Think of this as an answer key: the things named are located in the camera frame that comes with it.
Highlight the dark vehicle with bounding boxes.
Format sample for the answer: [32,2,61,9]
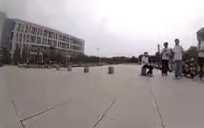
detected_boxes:
[183,57,202,80]

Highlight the white building with many windows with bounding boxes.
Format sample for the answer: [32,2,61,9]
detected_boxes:
[0,8,86,66]

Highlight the grey paved plaza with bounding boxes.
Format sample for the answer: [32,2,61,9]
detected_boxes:
[0,63,204,128]

